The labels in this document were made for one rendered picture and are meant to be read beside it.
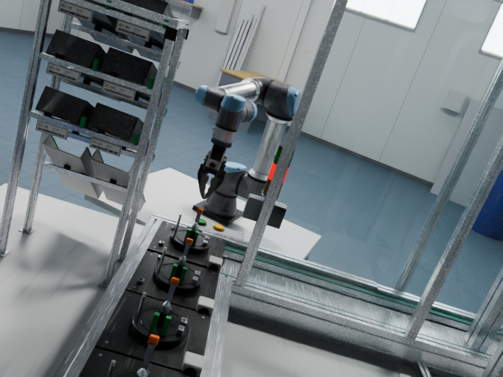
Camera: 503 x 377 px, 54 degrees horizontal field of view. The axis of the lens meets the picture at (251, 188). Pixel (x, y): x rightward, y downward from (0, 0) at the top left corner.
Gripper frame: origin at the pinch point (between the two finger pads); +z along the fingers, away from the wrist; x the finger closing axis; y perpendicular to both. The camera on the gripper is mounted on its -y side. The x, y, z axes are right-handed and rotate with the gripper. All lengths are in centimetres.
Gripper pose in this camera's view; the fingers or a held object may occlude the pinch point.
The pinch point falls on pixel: (204, 196)
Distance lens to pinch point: 169.3
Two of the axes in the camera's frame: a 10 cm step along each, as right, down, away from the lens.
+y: 0.3, -3.1, 9.5
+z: -3.1, 9.0, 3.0
